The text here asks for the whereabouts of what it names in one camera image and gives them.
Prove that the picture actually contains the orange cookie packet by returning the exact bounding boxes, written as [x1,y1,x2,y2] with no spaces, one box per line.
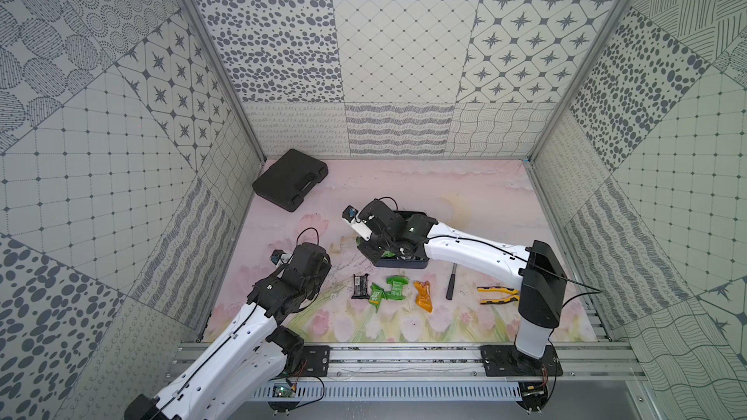
[414,281,433,313]

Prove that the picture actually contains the black cookie packet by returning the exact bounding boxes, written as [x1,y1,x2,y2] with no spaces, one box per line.
[351,273,370,299]

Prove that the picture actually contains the black handled hammer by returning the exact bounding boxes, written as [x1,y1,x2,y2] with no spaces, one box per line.
[445,264,458,301]

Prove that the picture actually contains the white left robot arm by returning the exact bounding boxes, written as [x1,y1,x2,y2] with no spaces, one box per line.
[124,242,332,419]

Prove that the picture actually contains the dark blue storage box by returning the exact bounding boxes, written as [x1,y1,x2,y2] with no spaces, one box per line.
[350,200,438,270]

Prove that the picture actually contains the yellow black pliers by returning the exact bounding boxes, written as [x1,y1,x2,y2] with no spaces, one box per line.
[477,286,521,305]

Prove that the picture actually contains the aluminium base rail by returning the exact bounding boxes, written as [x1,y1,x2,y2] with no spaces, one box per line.
[168,340,643,386]

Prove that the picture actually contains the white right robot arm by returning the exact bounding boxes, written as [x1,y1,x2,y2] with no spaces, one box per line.
[342,198,572,377]

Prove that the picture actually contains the black plastic tool case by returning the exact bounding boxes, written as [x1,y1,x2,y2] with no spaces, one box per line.
[252,149,329,212]

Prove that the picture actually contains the light green cookie packet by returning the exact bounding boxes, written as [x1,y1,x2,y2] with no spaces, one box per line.
[368,283,387,311]

